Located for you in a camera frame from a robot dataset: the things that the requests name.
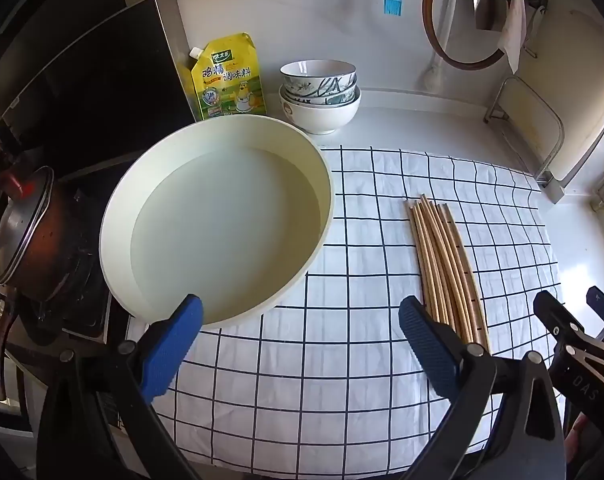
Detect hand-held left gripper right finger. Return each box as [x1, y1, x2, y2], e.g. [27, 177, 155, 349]
[398, 296, 566, 480]

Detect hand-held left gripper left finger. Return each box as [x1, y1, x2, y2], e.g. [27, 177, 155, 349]
[36, 294, 204, 480]

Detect pile of wooden chopsticks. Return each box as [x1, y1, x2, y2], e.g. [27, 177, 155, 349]
[404, 194, 491, 353]

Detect large cream round tray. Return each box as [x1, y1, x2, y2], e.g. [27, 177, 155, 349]
[98, 114, 335, 331]

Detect person's right hand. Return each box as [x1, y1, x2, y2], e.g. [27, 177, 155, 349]
[566, 412, 590, 466]

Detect black gas stove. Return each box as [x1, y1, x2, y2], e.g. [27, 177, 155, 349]
[0, 175, 133, 436]

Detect white black-grid cloth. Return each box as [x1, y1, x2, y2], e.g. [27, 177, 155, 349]
[127, 146, 565, 480]

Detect dark brown cooking pot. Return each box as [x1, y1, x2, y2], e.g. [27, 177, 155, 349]
[0, 167, 105, 403]

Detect white cutting board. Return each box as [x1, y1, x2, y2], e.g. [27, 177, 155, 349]
[542, 7, 604, 206]

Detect glass pot lid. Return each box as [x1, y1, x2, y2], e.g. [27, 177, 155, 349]
[0, 166, 55, 286]

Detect blue floral patterned bowl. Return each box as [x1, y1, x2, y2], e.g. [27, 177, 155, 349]
[281, 82, 359, 104]
[280, 60, 357, 92]

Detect black induction cooktop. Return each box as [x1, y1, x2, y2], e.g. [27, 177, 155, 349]
[0, 0, 197, 186]

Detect yellow seasoning pouch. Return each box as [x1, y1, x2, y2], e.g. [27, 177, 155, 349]
[189, 33, 267, 122]

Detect white hanging rag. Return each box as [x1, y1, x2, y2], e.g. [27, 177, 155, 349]
[499, 0, 527, 73]

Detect round wooden-rimmed lid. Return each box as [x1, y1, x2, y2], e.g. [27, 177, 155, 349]
[422, 0, 520, 67]

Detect metal wire rack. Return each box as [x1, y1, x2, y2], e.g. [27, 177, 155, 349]
[484, 75, 566, 181]

